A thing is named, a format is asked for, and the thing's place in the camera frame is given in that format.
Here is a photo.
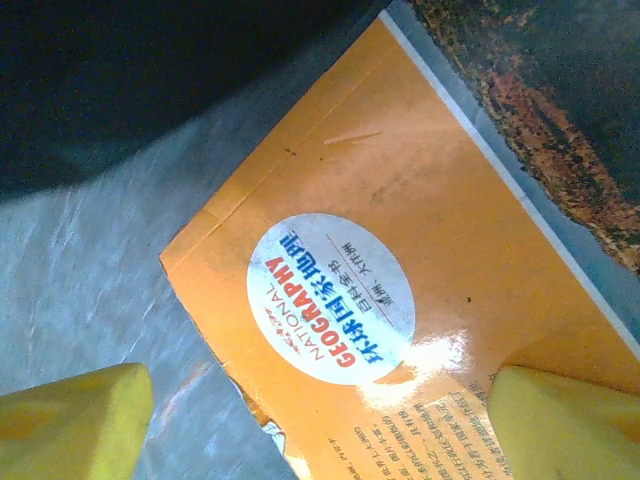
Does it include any orange National Geography book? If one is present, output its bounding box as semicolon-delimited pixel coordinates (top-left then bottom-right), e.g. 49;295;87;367
158;0;640;480

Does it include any black backpack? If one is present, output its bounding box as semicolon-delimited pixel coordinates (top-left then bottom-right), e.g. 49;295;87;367
0;0;396;201

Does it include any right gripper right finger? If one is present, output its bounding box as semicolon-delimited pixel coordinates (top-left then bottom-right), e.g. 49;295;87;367
487;364;640;480

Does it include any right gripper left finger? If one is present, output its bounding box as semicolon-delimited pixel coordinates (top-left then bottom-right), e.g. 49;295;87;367
0;362;155;480

